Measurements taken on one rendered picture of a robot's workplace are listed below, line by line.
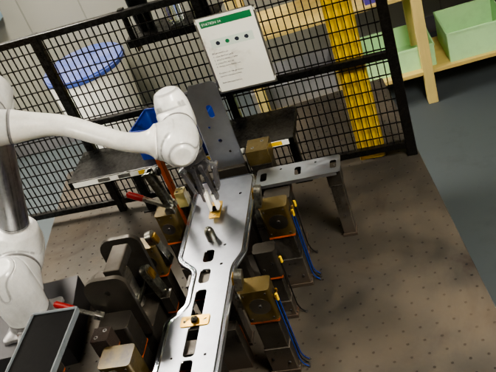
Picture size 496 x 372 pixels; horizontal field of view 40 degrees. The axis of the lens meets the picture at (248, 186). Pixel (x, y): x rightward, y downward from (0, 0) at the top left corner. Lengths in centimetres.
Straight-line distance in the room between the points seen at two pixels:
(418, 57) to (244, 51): 195
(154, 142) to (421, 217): 103
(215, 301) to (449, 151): 229
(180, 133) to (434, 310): 92
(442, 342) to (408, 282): 27
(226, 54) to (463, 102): 213
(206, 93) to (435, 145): 200
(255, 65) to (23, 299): 114
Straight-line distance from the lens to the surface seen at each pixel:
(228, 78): 260
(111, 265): 193
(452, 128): 416
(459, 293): 219
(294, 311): 222
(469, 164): 385
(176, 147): 184
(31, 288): 240
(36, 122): 205
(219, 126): 238
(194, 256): 213
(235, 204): 226
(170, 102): 199
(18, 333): 249
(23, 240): 248
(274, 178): 231
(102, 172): 271
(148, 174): 218
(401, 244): 238
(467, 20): 465
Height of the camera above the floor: 228
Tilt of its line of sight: 34 degrees down
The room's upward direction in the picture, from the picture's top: 21 degrees counter-clockwise
